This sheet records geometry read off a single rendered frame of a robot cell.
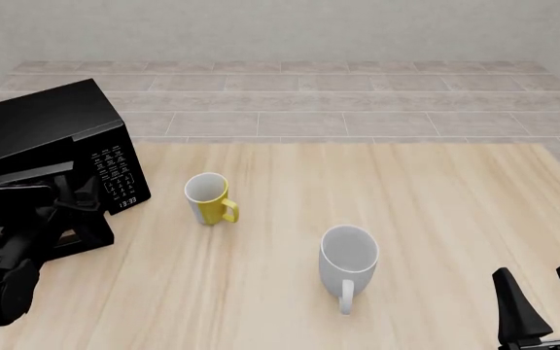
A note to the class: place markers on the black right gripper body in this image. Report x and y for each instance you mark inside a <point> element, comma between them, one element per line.
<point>552,343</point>

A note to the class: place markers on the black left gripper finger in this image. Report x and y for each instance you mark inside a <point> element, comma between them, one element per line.
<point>66,189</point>
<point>88,195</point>

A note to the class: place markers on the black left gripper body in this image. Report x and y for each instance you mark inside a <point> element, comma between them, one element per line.
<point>77,208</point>

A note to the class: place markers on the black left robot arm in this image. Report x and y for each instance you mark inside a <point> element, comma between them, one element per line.
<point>3,264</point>

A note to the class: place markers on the black microwave oven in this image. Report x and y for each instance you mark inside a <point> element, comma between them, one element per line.
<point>42,120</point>

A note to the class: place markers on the yellow and white mug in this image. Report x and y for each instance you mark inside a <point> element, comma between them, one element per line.
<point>210,211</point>

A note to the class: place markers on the pale grey mug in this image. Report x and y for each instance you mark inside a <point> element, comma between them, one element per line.
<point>345,280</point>

